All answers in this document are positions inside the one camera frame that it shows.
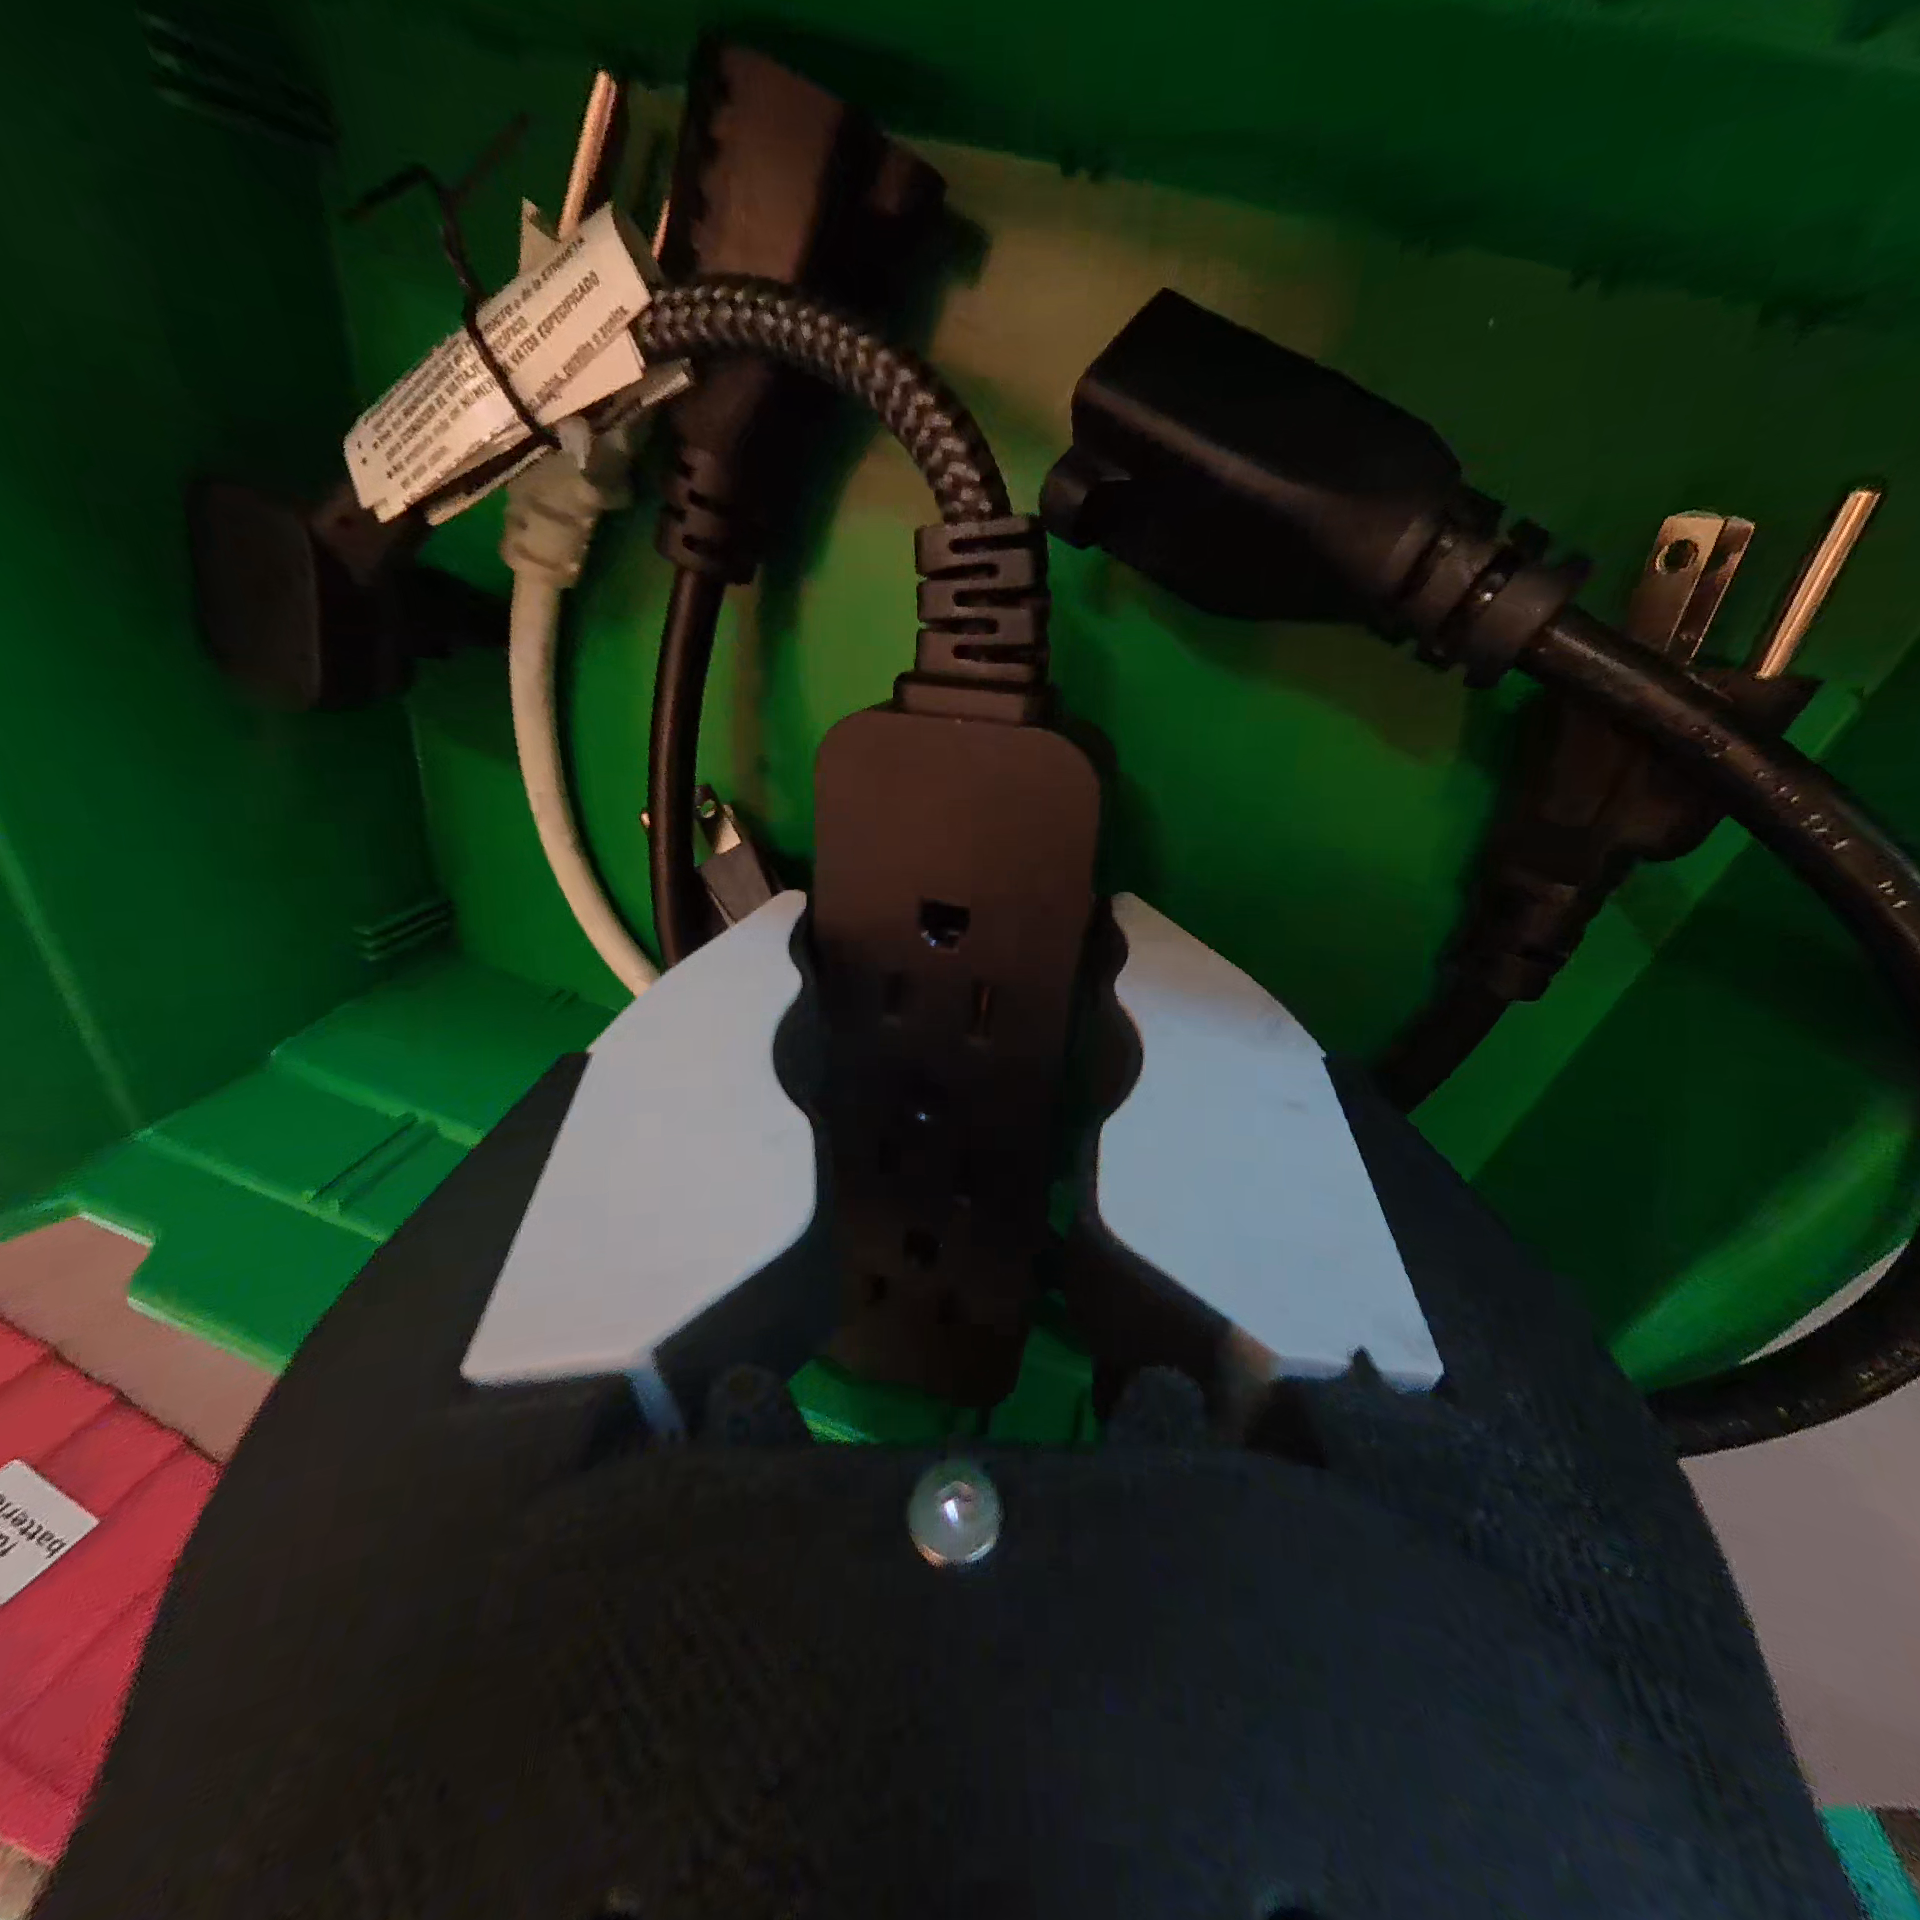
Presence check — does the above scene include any black twist tie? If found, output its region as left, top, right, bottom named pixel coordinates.
left=343, top=117, right=530, bottom=452

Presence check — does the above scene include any black power strip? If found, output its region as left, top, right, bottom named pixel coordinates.
left=810, top=701, right=1106, bottom=1407

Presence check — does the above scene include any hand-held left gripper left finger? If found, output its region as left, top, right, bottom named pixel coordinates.
left=459, top=891, right=847, bottom=1438

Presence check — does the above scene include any green plastic bin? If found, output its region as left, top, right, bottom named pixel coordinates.
left=0, top=0, right=1920, bottom=1448

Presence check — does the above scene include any white paper cable tag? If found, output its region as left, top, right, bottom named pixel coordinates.
left=343, top=201, right=666, bottom=527

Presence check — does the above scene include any black angled plug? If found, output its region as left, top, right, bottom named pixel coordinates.
left=187, top=478, right=512, bottom=711

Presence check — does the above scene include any teal object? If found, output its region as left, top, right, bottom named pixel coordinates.
left=1813, top=1803, right=1920, bottom=1920

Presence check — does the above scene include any black braided cable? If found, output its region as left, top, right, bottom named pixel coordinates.
left=631, top=277, right=1057, bottom=724

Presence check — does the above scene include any white cable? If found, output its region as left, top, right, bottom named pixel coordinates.
left=504, top=435, right=666, bottom=998

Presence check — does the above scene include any red plastic bin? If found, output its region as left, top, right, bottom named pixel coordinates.
left=0, top=1317, right=226, bottom=1870

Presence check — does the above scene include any black power plug with cord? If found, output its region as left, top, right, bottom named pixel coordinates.
left=1040, top=288, right=1920, bottom=1460

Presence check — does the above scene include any thin black cord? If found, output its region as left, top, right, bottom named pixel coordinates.
left=644, top=37, right=993, bottom=973

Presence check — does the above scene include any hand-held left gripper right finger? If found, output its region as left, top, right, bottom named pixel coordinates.
left=1035, top=891, right=1448, bottom=1419

